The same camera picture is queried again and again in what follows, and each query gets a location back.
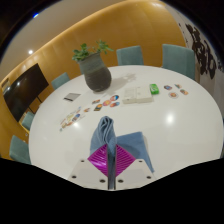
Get teal chairs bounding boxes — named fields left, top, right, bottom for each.
left=8, top=43, right=197, bottom=165

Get grey flat card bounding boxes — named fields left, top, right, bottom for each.
left=63, top=92, right=82, bottom=102

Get grey ribbed potted plant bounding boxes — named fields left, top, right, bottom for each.
left=71, top=39, right=115, bottom=93

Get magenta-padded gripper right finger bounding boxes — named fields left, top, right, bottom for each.
left=115, top=143, right=157, bottom=191

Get ceiling spotlights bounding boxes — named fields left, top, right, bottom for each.
left=27, top=12, right=40, bottom=56

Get small green box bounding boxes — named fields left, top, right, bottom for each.
left=149, top=83, right=160, bottom=95

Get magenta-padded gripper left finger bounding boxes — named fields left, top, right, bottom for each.
left=67, top=143, right=110, bottom=190

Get white flat box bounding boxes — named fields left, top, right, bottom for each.
left=121, top=86, right=154, bottom=104

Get blue towel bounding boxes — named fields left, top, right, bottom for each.
left=89, top=115, right=156, bottom=190

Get white calligraphy banner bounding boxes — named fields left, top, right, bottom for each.
left=166, top=4, right=224, bottom=111

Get black television screen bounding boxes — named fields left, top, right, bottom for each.
left=2, top=63, right=50, bottom=123

